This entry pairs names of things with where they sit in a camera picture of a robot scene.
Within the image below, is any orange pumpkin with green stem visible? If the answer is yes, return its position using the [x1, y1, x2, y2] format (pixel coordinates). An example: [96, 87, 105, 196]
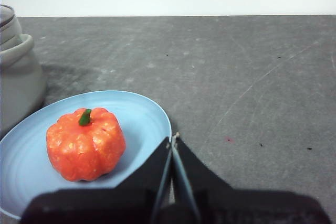
[46, 107, 127, 183]

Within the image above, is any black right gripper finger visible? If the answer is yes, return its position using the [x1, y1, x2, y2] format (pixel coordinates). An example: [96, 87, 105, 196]
[173, 138, 333, 224]

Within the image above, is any pale green electric steamer pot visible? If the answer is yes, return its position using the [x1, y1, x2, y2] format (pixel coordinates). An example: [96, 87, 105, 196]
[0, 16, 48, 138]

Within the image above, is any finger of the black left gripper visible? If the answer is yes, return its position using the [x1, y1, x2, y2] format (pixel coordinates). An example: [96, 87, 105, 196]
[19, 136, 173, 224]

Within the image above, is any blue round plate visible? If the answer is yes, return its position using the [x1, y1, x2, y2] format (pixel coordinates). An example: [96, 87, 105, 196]
[0, 90, 173, 221]

